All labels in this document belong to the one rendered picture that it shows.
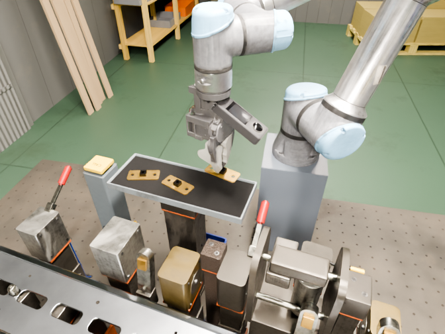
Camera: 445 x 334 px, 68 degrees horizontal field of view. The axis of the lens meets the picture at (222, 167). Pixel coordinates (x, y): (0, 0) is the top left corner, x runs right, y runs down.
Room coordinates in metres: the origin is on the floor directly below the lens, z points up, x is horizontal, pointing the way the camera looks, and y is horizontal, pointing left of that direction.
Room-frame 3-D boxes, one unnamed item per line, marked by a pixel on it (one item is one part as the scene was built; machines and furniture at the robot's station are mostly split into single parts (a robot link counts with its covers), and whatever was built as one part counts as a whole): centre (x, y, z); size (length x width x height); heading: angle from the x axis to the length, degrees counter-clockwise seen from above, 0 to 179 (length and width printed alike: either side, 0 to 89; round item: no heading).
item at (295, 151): (0.86, -0.24, 1.15); 0.15 x 0.15 x 0.10
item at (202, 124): (0.63, 0.02, 1.38); 0.09 x 0.08 x 0.12; 59
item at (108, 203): (0.73, 0.35, 0.92); 0.08 x 0.08 x 0.44; 70
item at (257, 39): (0.68, -0.07, 1.54); 0.11 x 0.11 x 0.08; 20
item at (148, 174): (0.67, 0.21, 1.17); 0.08 x 0.04 x 0.01; 91
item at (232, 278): (0.46, -0.04, 0.89); 0.12 x 0.07 x 0.38; 160
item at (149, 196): (0.64, 0.11, 1.16); 0.37 x 0.14 x 0.02; 70
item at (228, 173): (0.61, 0.00, 1.23); 0.08 x 0.04 x 0.01; 59
